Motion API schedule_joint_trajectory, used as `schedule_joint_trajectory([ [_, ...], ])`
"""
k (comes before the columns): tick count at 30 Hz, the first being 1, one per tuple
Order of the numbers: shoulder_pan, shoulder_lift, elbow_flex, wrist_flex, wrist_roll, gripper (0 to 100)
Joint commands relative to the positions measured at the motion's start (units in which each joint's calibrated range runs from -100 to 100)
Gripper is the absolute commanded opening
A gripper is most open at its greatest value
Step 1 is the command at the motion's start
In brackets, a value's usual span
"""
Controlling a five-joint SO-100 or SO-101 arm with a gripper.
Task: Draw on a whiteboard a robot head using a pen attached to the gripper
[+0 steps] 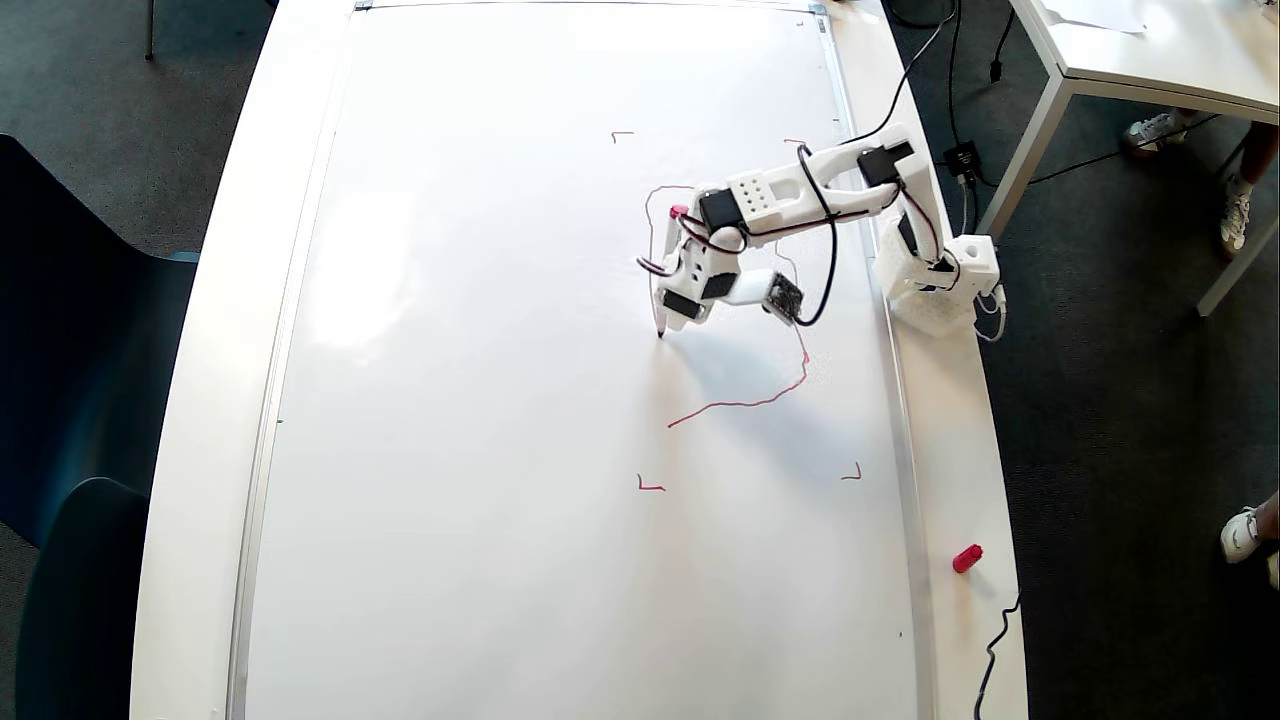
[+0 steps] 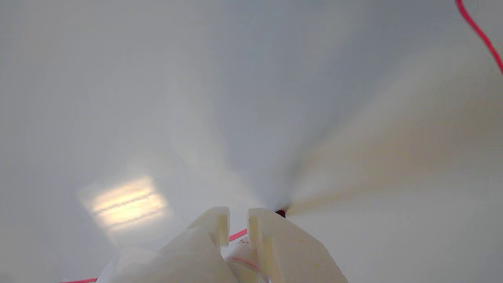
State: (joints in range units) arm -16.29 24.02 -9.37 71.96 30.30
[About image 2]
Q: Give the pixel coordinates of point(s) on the white marker pen red end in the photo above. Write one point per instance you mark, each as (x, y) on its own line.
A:
(240, 259)

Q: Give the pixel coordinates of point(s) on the large white whiteboard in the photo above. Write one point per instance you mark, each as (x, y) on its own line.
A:
(235, 98)

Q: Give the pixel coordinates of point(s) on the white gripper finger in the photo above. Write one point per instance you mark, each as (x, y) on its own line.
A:
(188, 255)
(290, 255)

